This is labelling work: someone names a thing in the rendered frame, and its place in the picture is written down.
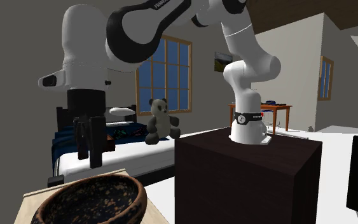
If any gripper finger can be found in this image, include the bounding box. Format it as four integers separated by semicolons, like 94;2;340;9
72;116;90;161
88;116;107;169

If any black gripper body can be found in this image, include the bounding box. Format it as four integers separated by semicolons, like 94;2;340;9
66;88;107;120

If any bed with blue blanket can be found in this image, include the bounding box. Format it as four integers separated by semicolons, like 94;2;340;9
47;104;179;188

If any dark brown speckled bowl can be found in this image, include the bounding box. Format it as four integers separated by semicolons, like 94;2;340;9
31;173;148;224

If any panda teddy bear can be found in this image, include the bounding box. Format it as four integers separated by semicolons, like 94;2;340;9
144;97;182;146

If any large wooden framed window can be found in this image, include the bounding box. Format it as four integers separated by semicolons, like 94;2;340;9
135;34;194;116

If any dark robot stand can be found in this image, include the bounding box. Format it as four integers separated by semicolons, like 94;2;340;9
174;126;323;224

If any orange wooden table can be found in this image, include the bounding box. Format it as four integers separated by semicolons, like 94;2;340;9
228;100;293;136

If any small wooden framed window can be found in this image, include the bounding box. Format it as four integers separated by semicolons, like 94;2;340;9
317;55;335;102

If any landscape wall picture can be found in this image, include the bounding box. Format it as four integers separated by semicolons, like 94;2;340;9
213;51;234;73

